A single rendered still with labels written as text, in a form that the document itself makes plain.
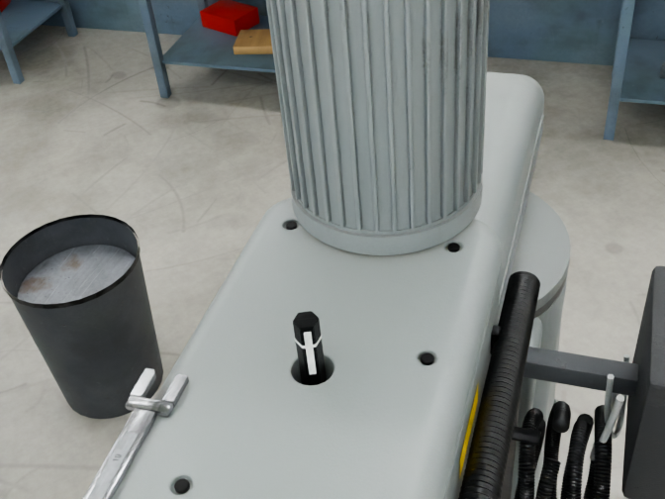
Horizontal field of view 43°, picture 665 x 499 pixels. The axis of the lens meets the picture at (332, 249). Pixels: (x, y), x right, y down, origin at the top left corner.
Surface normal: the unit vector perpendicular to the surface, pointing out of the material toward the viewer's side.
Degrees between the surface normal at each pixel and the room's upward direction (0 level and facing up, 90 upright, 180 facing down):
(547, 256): 0
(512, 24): 90
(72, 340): 94
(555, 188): 0
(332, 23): 90
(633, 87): 0
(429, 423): 9
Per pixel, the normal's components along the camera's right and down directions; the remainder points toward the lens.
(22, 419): -0.07, -0.77
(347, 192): -0.44, 0.60
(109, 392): 0.26, 0.66
